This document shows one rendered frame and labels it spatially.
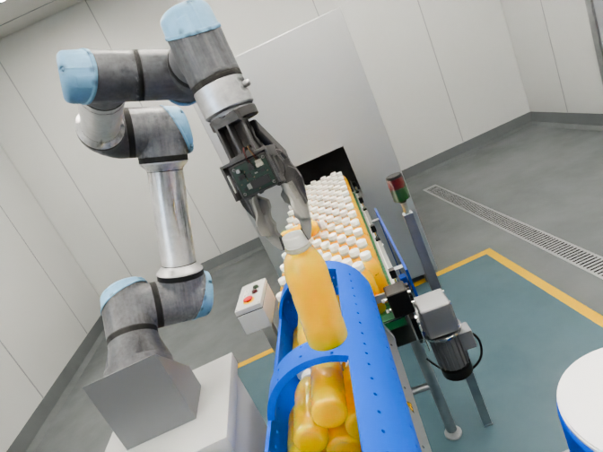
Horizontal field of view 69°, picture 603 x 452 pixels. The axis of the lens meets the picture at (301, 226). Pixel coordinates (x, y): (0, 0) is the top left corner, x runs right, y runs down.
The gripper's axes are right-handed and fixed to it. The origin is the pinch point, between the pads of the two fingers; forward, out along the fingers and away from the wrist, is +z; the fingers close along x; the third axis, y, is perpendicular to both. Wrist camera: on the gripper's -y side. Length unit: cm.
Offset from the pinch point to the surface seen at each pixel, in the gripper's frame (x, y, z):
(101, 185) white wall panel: -294, -429, -76
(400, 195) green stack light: 19, -102, 19
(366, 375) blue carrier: -0.9, -8.7, 30.7
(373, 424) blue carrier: -0.4, 3.5, 32.1
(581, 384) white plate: 34, -12, 47
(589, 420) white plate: 31, -4, 48
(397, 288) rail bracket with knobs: 6, -72, 41
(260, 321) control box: -43, -76, 36
